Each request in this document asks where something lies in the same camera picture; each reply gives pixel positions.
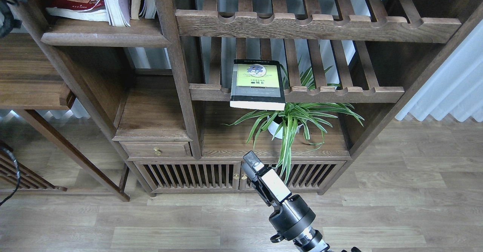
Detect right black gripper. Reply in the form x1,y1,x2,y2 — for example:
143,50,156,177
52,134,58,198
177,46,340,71
241,151,315,241

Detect black and green book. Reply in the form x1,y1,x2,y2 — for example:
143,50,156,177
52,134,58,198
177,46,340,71
229,59,285,111

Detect white and purple book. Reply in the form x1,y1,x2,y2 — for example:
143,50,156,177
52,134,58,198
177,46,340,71
104,0,131,27

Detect red cover book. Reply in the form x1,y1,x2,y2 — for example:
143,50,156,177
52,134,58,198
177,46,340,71
46,0,109,22

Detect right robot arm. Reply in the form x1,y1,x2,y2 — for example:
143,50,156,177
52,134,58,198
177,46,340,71
242,151,331,252

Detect upright cream books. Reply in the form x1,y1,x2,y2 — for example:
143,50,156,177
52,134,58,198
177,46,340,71
131,0,157,20

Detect brass cabinet door knobs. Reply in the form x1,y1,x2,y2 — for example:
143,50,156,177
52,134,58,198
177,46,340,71
233,174,248,180

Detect spider plant in white pot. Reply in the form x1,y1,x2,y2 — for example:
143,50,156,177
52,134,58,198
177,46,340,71
224,58,365,184

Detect dark wooden bookshelf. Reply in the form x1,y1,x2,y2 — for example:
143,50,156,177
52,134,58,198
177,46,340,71
10,0,482,195

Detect white curtain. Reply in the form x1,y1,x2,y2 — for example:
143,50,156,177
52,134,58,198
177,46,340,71
395,22,483,122

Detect wooden side table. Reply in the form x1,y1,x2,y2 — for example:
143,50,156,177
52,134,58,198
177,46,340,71
0,33,130,202

